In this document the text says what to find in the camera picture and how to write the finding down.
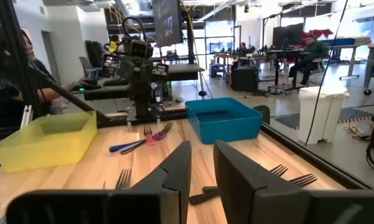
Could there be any grey office chair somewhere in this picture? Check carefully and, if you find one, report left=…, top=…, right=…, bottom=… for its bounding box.
left=78, top=56, right=103, bottom=79

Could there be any black hazard-striped floor mat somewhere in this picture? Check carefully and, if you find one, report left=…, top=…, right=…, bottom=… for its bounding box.
left=273, top=106, right=374, bottom=130

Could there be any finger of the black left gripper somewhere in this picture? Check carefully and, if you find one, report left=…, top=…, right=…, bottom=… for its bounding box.
left=151, top=63, right=171, bottom=77
left=102, top=54, right=122, bottom=77

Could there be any blue plastic bin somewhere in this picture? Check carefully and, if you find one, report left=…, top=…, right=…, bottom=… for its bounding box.
left=185, top=97, right=264, bottom=145

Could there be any white trash bin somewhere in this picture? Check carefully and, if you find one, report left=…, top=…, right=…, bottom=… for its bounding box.
left=297, top=86, right=351, bottom=146

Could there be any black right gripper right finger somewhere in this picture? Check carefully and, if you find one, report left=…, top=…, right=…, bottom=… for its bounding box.
left=213, top=139, right=374, bottom=224

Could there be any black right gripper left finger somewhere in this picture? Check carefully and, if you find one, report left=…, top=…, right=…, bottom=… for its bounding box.
left=6, top=140, right=192, bottom=224

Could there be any black frame clamp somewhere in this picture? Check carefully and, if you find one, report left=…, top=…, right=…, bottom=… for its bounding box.
left=253, top=105, right=271, bottom=126

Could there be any pink-handled silver fork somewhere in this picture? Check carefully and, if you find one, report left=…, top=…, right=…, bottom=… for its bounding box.
left=143, top=124, right=157, bottom=147

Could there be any black desk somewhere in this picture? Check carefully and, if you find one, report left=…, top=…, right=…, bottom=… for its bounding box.
left=71, top=63, right=208, bottom=102

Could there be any black cabinet box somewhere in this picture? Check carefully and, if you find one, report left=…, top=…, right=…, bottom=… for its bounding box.
left=230, top=66, right=259, bottom=93

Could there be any person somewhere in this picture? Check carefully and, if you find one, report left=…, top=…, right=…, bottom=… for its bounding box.
left=0, top=26, right=97, bottom=128
left=238, top=42, right=256, bottom=58
left=288, top=34, right=330, bottom=87

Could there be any grey work table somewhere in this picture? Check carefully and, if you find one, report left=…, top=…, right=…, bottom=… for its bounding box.
left=362, top=42, right=374, bottom=96

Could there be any white bracket strip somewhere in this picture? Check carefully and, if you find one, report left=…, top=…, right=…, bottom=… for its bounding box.
left=19, top=105, right=34, bottom=130

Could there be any black monitor screen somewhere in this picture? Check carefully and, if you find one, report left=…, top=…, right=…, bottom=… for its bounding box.
left=151, top=0, right=184, bottom=49

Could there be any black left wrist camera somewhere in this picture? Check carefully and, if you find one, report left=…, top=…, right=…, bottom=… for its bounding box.
left=129, top=39, right=154, bottom=60

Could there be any yellow translucent plastic bin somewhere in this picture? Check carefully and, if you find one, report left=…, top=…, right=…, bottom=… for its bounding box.
left=0, top=111, right=98, bottom=173

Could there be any iridescent rainbow metal fork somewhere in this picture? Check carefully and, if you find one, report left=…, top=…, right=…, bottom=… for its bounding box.
left=114, top=168, right=133, bottom=190
left=151, top=121, right=175, bottom=141

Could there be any blue-handled silver fork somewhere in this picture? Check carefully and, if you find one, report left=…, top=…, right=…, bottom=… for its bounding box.
left=109, top=139, right=147, bottom=154

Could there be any black hanging cable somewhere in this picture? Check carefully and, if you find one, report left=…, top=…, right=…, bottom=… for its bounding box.
left=304, top=0, right=350, bottom=147

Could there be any black background monitor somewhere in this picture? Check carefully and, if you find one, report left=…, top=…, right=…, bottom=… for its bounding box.
left=272, top=22, right=305, bottom=50

